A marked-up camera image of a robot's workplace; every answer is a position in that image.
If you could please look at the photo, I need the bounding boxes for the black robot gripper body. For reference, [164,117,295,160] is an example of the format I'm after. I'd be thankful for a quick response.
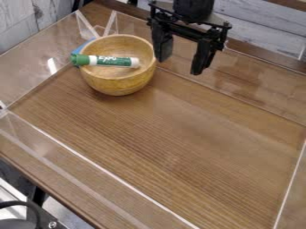
[147,0,232,49]

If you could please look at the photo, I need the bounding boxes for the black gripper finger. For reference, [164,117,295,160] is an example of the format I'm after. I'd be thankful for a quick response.
[152,24,173,63]
[189,39,216,75]

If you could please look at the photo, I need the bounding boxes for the green Expo marker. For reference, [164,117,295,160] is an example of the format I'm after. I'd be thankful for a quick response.
[69,54,141,70]

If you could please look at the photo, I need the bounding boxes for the brown wooden bowl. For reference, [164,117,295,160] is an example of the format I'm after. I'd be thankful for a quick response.
[78,34,156,96]

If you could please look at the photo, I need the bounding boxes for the blue block behind bowl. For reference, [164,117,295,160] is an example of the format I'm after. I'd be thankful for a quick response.
[69,38,96,66]

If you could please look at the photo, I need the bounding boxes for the clear acrylic tray walls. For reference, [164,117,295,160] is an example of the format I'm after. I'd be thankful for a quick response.
[0,16,306,229]

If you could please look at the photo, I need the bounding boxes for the black table leg bracket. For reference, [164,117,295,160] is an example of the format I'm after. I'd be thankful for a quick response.
[28,186,68,229]

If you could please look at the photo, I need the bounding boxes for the black cable at corner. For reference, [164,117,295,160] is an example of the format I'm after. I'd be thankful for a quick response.
[0,199,42,229]

